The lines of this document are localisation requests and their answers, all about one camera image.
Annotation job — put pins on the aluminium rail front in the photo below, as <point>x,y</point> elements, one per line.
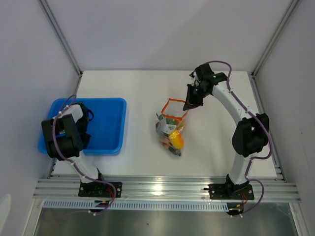
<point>147,188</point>

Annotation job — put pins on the green cucumber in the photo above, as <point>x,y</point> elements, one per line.
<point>170,125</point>

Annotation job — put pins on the yellow mango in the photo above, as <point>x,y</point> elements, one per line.
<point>176,139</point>

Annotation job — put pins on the clear zip bag orange zipper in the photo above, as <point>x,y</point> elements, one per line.
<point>173,109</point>

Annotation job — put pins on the grey toy fish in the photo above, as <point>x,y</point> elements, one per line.
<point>176,152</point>

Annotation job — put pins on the left aluminium frame post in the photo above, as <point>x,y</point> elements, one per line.
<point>60,35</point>

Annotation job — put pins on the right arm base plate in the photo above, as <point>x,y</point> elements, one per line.
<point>230,191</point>

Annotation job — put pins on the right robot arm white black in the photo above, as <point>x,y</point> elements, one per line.
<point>252,129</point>

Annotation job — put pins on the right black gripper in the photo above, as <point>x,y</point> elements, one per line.
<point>191,102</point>

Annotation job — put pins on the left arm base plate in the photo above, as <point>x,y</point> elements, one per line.
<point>94,190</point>

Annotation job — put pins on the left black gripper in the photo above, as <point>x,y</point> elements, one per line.
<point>85,141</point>

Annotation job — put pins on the right aluminium frame post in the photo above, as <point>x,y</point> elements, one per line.
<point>282,24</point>

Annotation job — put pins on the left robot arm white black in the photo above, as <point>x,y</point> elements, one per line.
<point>65,136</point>

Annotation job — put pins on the aluminium frame post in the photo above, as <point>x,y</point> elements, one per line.
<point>282,24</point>
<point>60,35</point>

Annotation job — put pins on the white slotted cable duct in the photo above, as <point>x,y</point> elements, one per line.
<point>137,205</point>

